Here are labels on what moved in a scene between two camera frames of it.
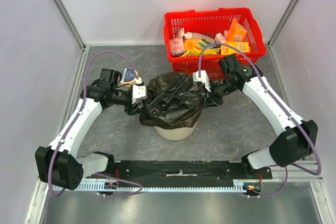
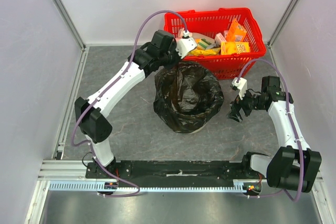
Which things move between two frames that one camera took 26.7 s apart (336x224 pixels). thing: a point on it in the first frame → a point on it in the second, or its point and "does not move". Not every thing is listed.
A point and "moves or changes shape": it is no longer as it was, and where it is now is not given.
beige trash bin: (175, 135) → (193, 132)
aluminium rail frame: (240, 185) does not move
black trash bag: (174, 100) moves or changes shape
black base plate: (182, 170) does not move
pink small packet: (219, 38) does not move
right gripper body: (210, 94) → (241, 105)
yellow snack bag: (197, 52) does not move
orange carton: (236, 32) does not move
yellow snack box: (243, 46) does not move
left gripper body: (130, 109) → (171, 59)
